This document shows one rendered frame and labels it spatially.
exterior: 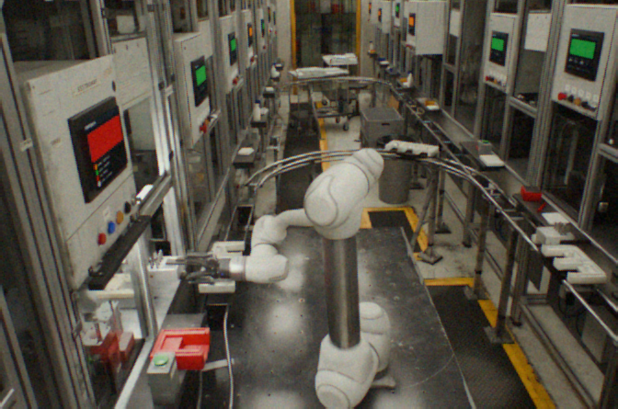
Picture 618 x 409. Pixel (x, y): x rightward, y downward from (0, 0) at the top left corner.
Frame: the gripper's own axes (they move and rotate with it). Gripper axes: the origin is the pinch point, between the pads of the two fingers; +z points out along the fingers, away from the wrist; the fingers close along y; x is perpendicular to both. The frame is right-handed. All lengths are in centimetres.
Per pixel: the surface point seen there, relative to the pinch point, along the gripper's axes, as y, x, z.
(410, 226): -98, -227, -140
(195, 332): -6.8, 27.2, -12.6
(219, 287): -16.0, -11.5, -13.0
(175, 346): -8.3, 32.2, -7.3
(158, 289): -12.9, -5.0, 9.2
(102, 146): 60, 42, 1
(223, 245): -14.3, -42.2, -9.9
